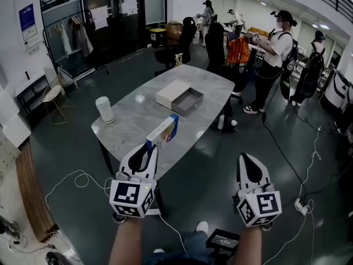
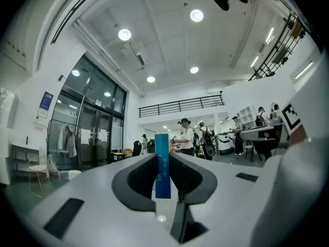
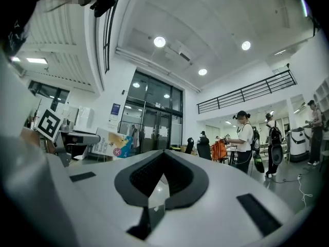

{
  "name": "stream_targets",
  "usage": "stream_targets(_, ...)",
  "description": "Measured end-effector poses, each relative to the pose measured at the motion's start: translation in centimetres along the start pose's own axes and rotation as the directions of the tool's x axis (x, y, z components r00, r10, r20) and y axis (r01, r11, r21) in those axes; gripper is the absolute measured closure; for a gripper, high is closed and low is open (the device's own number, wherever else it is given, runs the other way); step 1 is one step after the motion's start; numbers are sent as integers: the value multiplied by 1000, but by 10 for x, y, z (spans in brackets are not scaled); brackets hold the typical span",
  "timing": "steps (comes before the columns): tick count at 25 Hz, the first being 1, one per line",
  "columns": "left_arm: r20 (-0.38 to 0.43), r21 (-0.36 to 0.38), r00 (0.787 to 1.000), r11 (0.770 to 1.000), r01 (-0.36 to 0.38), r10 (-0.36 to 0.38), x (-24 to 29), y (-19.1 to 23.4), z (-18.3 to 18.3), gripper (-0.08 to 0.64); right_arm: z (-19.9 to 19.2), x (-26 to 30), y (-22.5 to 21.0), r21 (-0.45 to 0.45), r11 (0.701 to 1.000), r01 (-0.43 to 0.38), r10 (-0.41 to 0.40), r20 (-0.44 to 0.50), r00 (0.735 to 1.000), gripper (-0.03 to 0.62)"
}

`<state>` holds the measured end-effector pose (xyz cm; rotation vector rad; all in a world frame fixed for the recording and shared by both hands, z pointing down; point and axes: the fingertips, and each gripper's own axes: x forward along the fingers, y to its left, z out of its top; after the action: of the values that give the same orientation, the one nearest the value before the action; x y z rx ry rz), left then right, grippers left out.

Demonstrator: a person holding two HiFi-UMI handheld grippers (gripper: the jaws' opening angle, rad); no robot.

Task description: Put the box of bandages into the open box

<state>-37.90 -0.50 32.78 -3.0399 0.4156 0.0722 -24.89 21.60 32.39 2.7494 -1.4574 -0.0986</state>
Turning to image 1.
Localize black cable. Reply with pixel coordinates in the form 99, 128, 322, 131
261, 112, 304, 182

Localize person's right forearm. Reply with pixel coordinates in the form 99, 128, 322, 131
232, 226, 264, 265

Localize white cart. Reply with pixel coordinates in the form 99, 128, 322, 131
324, 69, 353, 114

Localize grey lockers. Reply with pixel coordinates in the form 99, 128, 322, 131
0, 138, 22, 176

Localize person's left leg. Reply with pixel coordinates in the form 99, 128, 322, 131
143, 251, 185, 265

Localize blue and cream carton box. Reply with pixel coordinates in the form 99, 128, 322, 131
145, 114, 179, 152

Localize thin white cable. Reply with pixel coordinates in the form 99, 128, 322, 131
45, 169, 114, 262
261, 125, 325, 265

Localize gold wire chair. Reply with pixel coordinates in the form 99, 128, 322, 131
40, 76, 76, 125

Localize white paper notice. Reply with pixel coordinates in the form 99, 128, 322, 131
121, 0, 138, 17
90, 6, 108, 30

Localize white cylindrical container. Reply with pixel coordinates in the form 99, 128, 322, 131
95, 96, 115, 125

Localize black screen device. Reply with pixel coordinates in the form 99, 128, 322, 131
206, 229, 240, 256

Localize blue white wall poster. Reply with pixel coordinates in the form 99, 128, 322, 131
18, 3, 39, 49

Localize black office chair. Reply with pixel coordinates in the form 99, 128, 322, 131
205, 22, 250, 104
154, 17, 198, 73

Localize black table leg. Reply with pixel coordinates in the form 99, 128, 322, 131
98, 141, 114, 176
222, 98, 234, 134
155, 188, 167, 218

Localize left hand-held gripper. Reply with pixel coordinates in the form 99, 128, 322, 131
109, 144, 159, 225

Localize white drawer box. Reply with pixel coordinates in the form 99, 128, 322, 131
155, 79, 204, 118

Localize white hanging garment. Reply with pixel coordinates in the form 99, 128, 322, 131
59, 22, 72, 58

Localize white foam box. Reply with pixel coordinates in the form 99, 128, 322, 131
0, 88, 14, 124
1, 117, 31, 149

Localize person's right leg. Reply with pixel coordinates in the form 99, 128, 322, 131
180, 230, 211, 262

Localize white power strip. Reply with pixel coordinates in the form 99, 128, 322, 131
294, 197, 309, 215

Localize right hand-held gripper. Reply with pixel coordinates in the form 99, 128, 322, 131
236, 153, 282, 231

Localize white side desk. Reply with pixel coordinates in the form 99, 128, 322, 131
15, 72, 50, 115

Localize person's left forearm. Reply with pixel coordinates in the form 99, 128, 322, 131
108, 218, 144, 265

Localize black framed glass door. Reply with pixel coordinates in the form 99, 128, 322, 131
40, 0, 168, 66

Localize yellow-lid black bin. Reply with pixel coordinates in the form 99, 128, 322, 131
148, 28, 167, 49

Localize black clothes rack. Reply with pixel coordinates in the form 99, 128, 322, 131
42, 8, 110, 78

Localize cardboard box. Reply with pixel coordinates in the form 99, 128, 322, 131
164, 22, 183, 44

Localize orange black bag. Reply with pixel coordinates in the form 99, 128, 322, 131
226, 36, 250, 65

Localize person's leg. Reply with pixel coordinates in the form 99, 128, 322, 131
143, 251, 185, 265
180, 230, 211, 262

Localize grey hanging coat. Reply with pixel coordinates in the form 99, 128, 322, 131
72, 20, 94, 58

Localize grey backpack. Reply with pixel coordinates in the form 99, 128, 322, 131
56, 65, 79, 90

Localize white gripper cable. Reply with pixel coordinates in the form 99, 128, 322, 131
145, 210, 191, 262

